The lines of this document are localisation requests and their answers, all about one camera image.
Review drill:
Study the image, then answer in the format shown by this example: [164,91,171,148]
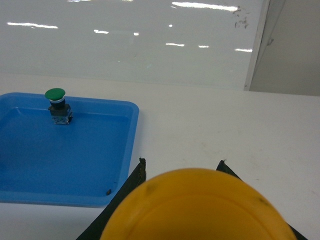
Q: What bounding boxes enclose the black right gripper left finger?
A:
[76,157,147,240]

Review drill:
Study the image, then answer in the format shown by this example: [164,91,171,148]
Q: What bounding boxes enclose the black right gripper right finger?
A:
[215,159,309,240]

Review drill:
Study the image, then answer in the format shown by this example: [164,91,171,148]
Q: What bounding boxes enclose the yellow mushroom push button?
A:
[101,168,295,240]

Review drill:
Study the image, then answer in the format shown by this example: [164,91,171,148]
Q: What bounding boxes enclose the small black debris piece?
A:
[106,189,112,196]

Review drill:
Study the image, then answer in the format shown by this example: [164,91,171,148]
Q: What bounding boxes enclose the blue plastic tray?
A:
[0,92,139,207]

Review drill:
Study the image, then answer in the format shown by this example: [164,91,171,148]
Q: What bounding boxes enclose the green mushroom push button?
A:
[44,88,73,125]

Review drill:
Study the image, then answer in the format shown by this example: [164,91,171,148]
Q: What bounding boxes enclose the white glossy whiteboard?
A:
[0,0,268,90]

